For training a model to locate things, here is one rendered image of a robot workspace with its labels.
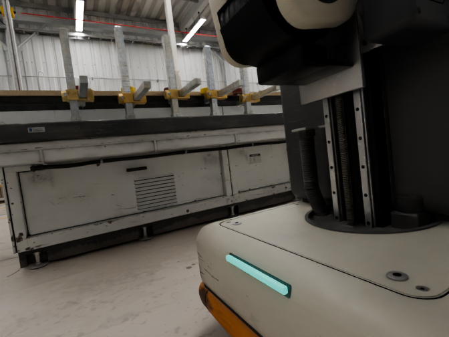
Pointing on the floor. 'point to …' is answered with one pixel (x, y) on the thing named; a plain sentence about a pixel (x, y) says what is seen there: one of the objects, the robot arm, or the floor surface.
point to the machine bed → (132, 181)
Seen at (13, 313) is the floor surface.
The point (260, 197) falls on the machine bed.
